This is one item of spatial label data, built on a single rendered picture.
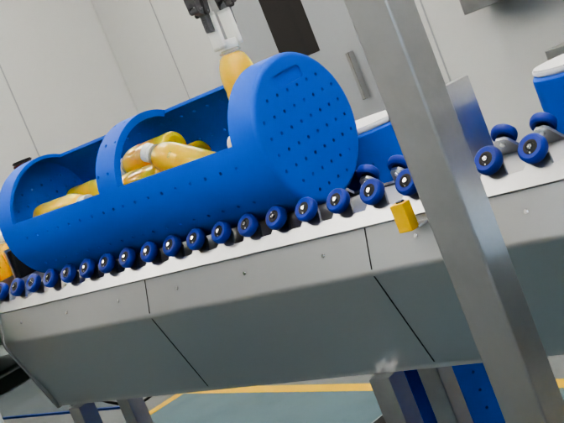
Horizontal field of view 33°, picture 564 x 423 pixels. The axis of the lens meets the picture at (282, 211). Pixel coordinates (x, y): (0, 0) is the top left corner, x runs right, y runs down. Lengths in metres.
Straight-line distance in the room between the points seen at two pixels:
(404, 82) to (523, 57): 4.10
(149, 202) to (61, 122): 5.54
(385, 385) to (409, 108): 0.70
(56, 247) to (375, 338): 0.81
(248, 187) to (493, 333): 0.63
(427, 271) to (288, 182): 0.30
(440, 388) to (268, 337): 0.34
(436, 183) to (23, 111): 6.22
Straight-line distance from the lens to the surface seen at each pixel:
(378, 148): 2.01
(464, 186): 1.21
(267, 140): 1.67
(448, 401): 1.90
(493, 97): 5.44
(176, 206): 1.86
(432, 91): 1.20
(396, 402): 1.77
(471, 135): 1.58
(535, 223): 1.43
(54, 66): 7.52
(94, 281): 2.18
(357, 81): 5.86
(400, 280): 1.59
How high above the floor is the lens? 1.19
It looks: 7 degrees down
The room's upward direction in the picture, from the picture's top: 22 degrees counter-clockwise
